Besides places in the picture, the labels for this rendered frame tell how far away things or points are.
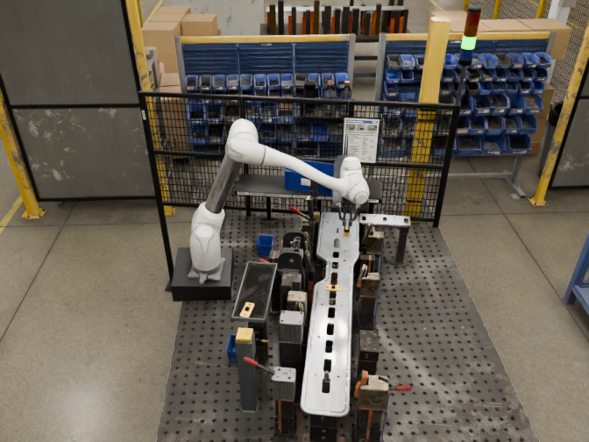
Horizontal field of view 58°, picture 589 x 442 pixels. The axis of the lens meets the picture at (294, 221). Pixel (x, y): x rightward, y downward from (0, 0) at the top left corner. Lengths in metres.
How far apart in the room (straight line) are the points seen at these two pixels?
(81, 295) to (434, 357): 2.67
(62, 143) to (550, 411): 4.14
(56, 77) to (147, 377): 2.45
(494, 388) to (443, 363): 0.25
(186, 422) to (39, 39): 3.17
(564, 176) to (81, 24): 4.33
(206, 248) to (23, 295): 2.02
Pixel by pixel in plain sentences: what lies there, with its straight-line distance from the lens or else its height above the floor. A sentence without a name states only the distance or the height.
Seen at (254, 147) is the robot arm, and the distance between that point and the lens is 2.59.
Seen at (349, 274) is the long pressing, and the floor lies 1.00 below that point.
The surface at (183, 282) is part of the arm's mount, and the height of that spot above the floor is 0.81.
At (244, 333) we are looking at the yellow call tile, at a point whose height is 1.16.
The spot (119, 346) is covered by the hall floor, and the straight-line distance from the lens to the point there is 3.87.
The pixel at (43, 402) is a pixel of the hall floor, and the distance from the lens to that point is 3.72.
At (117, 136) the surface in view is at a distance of 4.79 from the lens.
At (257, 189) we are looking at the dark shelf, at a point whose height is 1.03.
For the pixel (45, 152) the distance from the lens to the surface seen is 5.05.
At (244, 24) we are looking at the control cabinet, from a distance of 9.26.
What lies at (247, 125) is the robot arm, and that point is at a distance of 2.72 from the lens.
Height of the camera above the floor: 2.72
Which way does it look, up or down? 34 degrees down
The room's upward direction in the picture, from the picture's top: straight up
